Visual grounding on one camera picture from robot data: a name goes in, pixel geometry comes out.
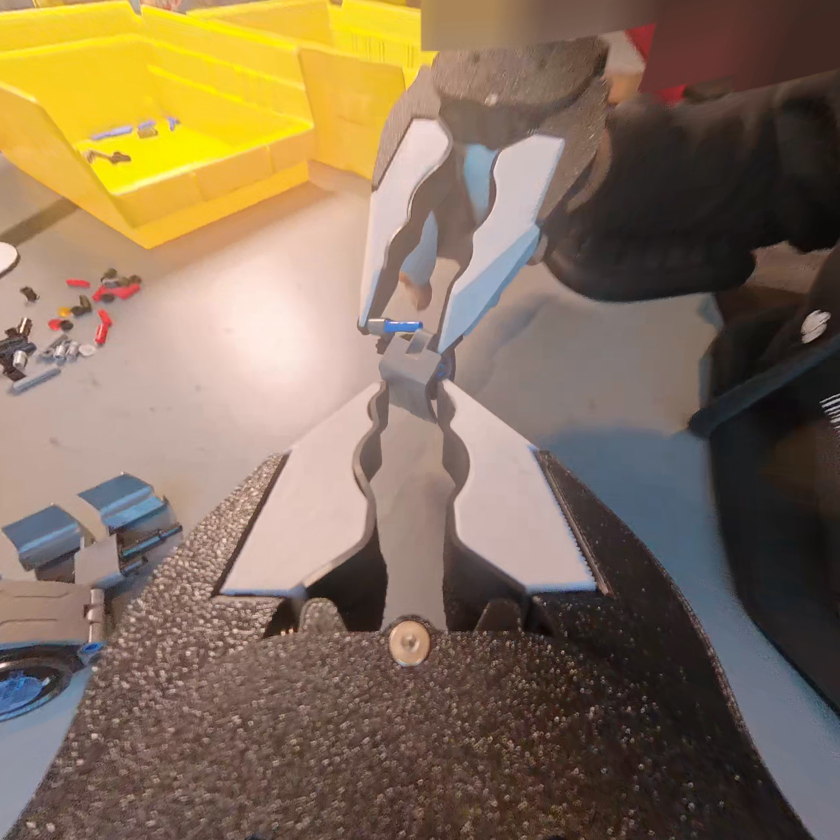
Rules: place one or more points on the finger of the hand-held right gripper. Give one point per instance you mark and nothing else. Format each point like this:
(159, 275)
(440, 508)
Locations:
(394, 210)
(512, 216)

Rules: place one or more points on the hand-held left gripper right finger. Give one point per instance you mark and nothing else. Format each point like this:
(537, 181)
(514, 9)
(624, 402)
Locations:
(518, 525)

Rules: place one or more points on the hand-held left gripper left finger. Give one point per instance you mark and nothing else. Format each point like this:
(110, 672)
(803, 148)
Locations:
(302, 525)

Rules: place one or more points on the black round toy lens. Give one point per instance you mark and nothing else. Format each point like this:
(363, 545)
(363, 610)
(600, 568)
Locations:
(438, 386)

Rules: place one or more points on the grey curved brick panel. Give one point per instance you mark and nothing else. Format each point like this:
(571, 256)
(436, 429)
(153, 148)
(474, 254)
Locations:
(407, 371)

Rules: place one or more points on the person's right hand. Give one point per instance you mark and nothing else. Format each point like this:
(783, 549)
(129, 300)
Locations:
(420, 262)

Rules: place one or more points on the yellow plastic storage bin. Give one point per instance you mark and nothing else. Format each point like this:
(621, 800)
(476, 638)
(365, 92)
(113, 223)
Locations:
(354, 111)
(197, 190)

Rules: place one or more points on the grey brick head assembly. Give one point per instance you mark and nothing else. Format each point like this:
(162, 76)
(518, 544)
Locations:
(52, 610)

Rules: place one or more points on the pile of small brick parts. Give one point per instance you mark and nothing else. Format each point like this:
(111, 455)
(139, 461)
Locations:
(115, 289)

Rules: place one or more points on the blue long brick axle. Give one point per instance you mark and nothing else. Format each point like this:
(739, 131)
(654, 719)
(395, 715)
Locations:
(111, 133)

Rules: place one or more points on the white flat pad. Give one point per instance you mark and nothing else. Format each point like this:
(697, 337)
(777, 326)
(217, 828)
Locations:
(8, 256)

